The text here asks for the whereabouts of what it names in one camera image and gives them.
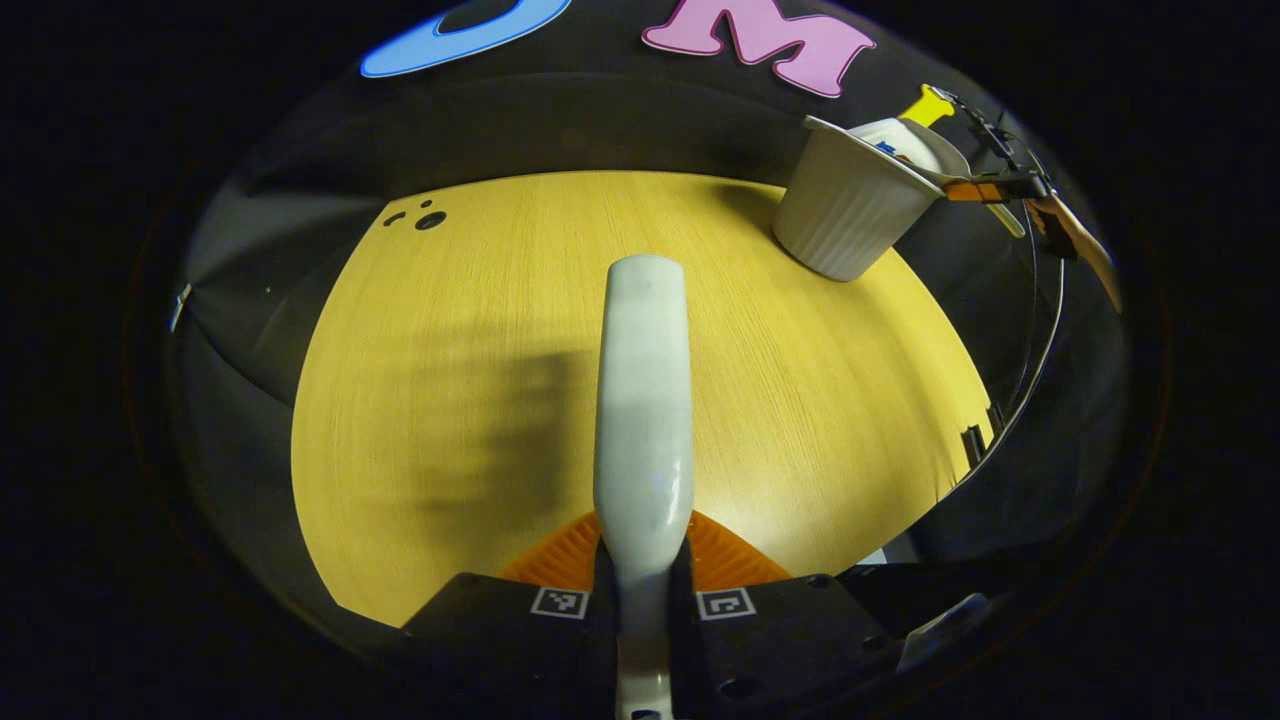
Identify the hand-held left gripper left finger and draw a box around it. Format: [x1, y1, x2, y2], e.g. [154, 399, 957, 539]
[400, 510, 621, 720]

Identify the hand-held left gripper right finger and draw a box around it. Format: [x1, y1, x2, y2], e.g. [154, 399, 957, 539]
[668, 510, 896, 720]

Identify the white plastic dustpan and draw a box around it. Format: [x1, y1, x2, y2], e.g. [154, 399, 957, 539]
[848, 117, 1026, 239]

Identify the black backdrop cloth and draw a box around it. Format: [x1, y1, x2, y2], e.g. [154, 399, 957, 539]
[165, 0, 1131, 641]

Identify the white ribbed garbage bin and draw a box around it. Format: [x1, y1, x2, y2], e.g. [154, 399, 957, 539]
[772, 115, 946, 283]

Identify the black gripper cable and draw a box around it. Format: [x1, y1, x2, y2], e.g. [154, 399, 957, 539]
[935, 85, 1066, 471]

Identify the wooden desktop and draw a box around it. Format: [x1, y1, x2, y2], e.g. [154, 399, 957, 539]
[290, 170, 996, 629]

